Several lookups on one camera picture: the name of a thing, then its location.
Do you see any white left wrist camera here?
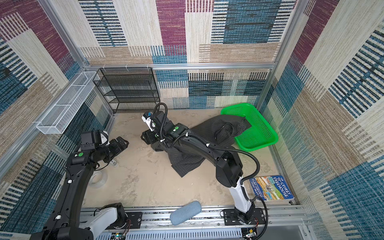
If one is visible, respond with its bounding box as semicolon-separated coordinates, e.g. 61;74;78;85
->
98;130;110;147

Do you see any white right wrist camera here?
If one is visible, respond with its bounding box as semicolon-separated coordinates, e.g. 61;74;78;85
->
142;112;154;132

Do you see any white wire mesh tray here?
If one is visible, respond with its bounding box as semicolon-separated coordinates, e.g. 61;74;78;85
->
36;72;96;135

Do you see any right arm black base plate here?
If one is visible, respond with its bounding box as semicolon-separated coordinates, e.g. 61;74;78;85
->
221;207;267;226

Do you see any clear tape roll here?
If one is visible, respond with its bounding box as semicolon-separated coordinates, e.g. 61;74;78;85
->
88;170;108;189

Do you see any green plastic basket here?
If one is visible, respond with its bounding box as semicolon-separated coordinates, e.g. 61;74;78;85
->
221;103;279;152

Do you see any black corrugated cable conduit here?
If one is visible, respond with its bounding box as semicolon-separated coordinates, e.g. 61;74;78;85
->
151;102;269;240

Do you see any dark pinstriped long sleeve shirt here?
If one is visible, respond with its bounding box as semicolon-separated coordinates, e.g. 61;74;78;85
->
151;115;251;177

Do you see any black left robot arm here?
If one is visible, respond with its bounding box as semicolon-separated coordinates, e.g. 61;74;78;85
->
30;136;129;240

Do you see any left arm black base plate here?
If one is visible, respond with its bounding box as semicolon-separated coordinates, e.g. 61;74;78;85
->
122;212;143;230

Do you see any blue-grey fuzzy microphone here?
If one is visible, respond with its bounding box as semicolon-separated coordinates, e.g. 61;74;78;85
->
170;201;202;226

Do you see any white slotted cable duct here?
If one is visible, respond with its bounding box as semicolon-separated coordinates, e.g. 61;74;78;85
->
96;228;243;240

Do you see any colourful treehouse book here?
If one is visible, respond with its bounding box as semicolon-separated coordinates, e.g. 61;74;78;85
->
249;175;295;201

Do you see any black wire mesh shelf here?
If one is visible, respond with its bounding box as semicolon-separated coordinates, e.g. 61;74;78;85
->
93;67;160;114

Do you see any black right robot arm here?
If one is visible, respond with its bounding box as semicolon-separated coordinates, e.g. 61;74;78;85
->
141;111;261;224

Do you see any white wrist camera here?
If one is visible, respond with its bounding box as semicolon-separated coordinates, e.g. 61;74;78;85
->
142;112;154;132
98;130;110;147

